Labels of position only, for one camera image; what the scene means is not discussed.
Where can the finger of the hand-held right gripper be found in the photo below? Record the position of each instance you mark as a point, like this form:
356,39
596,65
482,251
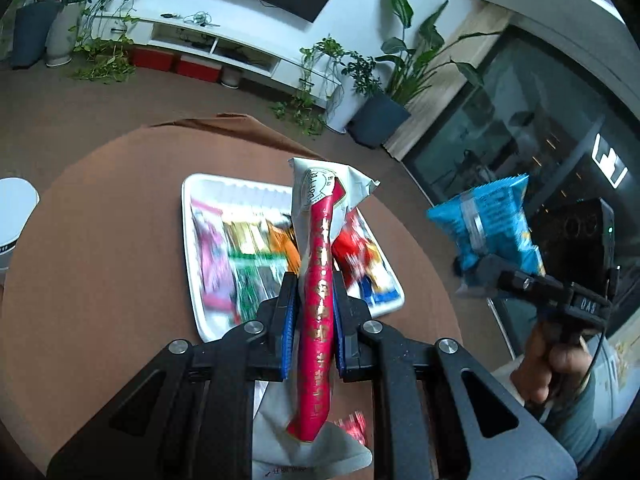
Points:
487,275

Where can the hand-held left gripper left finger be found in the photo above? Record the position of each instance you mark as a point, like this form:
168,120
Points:
286,332

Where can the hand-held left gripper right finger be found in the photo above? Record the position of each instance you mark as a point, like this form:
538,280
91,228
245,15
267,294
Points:
340,332

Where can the blue snack bag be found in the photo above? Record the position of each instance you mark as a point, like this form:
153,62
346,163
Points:
495,220

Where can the white snack bag red stripe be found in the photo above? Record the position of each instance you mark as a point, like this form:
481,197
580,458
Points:
317,270

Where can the orange snack packet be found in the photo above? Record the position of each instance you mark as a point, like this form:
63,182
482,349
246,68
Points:
285,245

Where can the red and white candy packet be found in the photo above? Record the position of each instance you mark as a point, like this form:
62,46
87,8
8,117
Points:
352,425

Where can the white plastic tray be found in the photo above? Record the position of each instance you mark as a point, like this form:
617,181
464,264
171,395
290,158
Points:
240,192

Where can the person's right forearm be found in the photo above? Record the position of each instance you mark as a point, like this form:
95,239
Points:
585,425

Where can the person's right hand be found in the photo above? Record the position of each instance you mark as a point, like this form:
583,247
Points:
560,370

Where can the green snack packet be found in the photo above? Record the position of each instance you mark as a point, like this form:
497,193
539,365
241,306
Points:
252,287

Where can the yellow and blue snack packet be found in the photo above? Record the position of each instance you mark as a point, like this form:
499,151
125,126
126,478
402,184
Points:
382,290

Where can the gold snack packet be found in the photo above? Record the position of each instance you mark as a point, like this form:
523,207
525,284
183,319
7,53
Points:
245,237

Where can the pink snack packet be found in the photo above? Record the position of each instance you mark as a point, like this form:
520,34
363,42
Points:
212,255

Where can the large-leaf plant in dark pot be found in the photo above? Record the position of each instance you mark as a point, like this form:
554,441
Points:
380,117

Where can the trailing vine plant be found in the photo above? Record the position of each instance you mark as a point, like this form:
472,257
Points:
310,90
112,25

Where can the small white round pot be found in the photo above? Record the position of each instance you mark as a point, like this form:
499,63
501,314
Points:
231,76

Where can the red storage box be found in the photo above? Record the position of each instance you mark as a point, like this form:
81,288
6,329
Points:
152,58
198,68

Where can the white television cabinet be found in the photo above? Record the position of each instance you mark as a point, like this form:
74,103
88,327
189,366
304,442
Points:
235,45

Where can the small plant in white pot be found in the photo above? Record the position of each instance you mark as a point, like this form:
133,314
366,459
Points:
62,35

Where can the tall plant in blue-grey pot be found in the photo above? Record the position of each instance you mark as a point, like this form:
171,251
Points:
32,30

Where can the glass window wall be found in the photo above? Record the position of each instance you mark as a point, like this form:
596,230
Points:
540,135

